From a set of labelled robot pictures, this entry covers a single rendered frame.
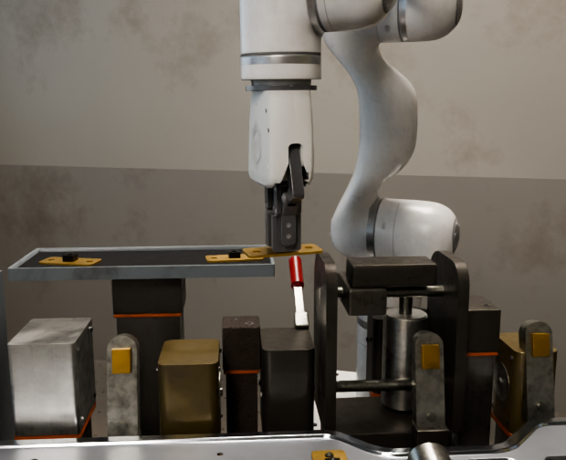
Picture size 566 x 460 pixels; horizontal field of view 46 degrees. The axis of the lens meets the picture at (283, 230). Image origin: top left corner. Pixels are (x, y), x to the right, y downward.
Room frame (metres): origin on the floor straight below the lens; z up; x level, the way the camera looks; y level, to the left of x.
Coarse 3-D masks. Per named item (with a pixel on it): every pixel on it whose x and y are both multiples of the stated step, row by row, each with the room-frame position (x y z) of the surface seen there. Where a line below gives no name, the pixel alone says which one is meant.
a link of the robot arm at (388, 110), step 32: (352, 32) 1.11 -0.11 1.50; (384, 32) 1.09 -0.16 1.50; (352, 64) 1.12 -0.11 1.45; (384, 64) 1.14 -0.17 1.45; (384, 96) 1.11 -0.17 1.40; (384, 128) 1.12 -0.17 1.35; (416, 128) 1.15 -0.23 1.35; (384, 160) 1.13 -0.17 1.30; (352, 192) 1.17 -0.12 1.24; (352, 224) 1.17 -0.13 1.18; (352, 256) 1.20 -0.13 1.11
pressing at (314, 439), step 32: (0, 448) 0.70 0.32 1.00; (32, 448) 0.70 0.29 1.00; (64, 448) 0.70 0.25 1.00; (96, 448) 0.70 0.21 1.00; (128, 448) 0.70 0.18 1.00; (160, 448) 0.70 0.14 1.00; (192, 448) 0.70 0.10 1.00; (224, 448) 0.70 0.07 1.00; (256, 448) 0.70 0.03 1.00; (288, 448) 0.70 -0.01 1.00; (320, 448) 0.70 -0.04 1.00; (352, 448) 0.70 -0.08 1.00; (384, 448) 0.69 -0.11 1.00; (448, 448) 0.69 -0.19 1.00; (480, 448) 0.69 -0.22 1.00; (512, 448) 0.70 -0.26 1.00; (544, 448) 0.70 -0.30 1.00
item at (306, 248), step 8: (248, 248) 0.72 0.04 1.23; (256, 248) 0.72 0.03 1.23; (264, 248) 0.72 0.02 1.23; (304, 248) 0.72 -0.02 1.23; (312, 248) 0.72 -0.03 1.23; (320, 248) 0.72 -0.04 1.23; (248, 256) 0.69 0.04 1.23; (256, 256) 0.69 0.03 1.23; (264, 256) 0.69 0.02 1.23; (272, 256) 0.69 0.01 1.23
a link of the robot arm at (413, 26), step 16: (400, 0) 1.07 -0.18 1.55; (416, 0) 1.03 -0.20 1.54; (432, 0) 1.03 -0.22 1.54; (448, 0) 1.05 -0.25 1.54; (400, 16) 1.07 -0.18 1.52; (416, 16) 1.06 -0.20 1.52; (432, 16) 1.05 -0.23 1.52; (448, 16) 1.05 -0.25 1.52; (400, 32) 1.08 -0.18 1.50; (416, 32) 1.08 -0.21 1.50; (432, 32) 1.07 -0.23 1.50; (448, 32) 1.08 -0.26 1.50
